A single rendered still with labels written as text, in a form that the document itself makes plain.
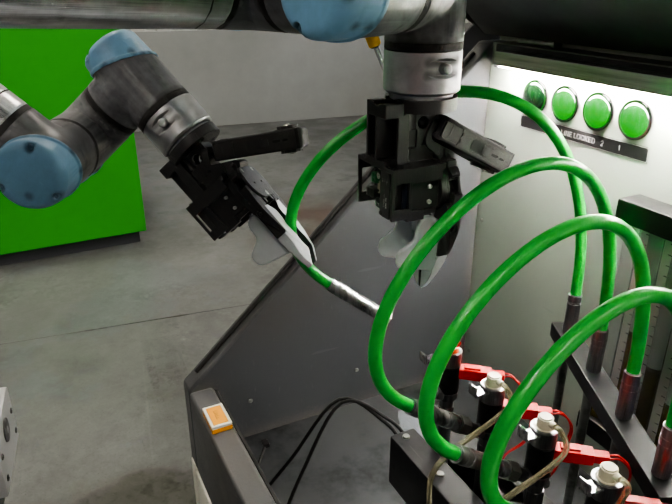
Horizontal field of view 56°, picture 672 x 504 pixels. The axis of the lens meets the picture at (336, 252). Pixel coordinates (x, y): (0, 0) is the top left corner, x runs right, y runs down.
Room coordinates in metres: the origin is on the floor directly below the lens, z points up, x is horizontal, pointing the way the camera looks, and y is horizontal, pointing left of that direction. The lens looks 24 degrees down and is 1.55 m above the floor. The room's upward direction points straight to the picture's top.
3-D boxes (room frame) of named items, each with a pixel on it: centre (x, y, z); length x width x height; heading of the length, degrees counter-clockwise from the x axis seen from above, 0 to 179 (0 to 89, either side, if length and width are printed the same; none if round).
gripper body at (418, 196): (0.63, -0.08, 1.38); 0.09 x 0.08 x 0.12; 117
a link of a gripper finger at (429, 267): (0.62, -0.09, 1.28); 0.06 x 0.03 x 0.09; 117
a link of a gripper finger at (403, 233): (0.65, -0.07, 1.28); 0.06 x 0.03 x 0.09; 117
